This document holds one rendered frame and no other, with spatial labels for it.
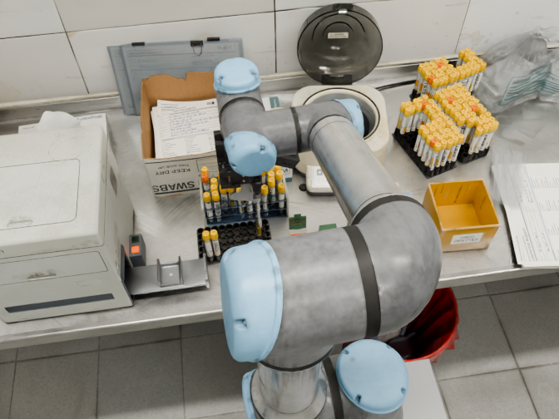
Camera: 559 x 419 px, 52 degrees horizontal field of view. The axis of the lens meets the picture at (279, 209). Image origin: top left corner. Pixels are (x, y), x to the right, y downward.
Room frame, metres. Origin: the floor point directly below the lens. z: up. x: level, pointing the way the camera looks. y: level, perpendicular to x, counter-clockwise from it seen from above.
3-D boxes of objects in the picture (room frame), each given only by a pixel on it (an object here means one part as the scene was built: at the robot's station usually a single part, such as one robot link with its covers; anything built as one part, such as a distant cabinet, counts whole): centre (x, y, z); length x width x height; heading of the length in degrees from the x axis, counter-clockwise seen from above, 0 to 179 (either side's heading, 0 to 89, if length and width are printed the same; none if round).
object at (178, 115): (1.02, 0.21, 0.95); 0.29 x 0.25 x 0.15; 8
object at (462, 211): (0.76, -0.42, 0.93); 0.13 x 0.13 x 0.10; 4
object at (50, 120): (1.03, 0.56, 0.94); 0.22 x 0.12 x 0.13; 102
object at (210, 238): (0.73, 0.11, 0.93); 0.17 x 0.09 x 0.11; 98
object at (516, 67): (1.25, -0.65, 0.97); 0.26 x 0.17 x 0.19; 119
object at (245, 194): (0.71, 0.07, 1.09); 0.06 x 0.03 x 0.09; 98
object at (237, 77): (0.72, 0.07, 1.35); 0.09 x 0.08 x 0.11; 10
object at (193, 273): (0.62, 0.26, 0.92); 0.21 x 0.07 x 0.05; 98
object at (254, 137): (0.63, 0.03, 1.35); 0.11 x 0.11 x 0.08; 10
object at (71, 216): (0.69, 0.47, 1.03); 0.31 x 0.27 x 0.30; 98
